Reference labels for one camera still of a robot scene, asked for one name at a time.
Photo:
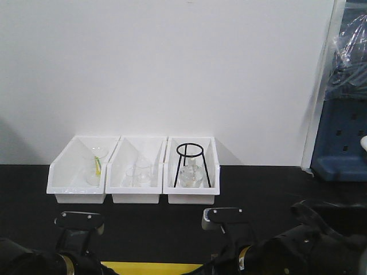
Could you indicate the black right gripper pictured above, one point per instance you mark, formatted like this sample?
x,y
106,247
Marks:
x,y
232,222

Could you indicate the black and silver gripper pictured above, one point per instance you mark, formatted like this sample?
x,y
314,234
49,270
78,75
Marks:
x,y
77,229

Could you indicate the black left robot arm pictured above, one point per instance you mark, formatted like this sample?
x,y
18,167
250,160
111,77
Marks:
x,y
71,255

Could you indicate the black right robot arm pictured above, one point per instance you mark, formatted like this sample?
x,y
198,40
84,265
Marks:
x,y
330,239

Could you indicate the white storage bin left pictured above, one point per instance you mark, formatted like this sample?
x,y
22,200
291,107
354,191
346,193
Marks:
x,y
66,179

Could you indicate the white storage bin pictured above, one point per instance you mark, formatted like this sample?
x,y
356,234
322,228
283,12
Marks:
x,y
127,152
66,179
191,196

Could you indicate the clear glass flask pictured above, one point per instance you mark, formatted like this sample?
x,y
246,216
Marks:
x,y
190,176

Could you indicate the white storage bin right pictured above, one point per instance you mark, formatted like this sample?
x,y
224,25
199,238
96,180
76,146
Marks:
x,y
191,196

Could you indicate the white storage bin middle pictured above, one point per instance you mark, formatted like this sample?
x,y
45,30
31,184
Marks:
x,y
127,152

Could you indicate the clear glass funnel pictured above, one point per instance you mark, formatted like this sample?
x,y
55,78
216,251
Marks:
x,y
93,165

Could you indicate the clear glass beakers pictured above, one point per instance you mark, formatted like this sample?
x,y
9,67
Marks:
x,y
138,175

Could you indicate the grey-blue pegboard drying rack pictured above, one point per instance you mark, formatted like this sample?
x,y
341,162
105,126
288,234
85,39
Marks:
x,y
337,154

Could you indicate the white lab faucet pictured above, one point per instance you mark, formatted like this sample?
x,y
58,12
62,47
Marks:
x,y
363,143

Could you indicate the clear plastic bag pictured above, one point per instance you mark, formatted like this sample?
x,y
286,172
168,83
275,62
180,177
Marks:
x,y
348,75

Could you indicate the yellow robot base plate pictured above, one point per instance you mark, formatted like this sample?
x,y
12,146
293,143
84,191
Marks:
x,y
154,268

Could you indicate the black wire tripod stand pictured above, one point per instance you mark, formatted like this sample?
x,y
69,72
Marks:
x,y
191,154

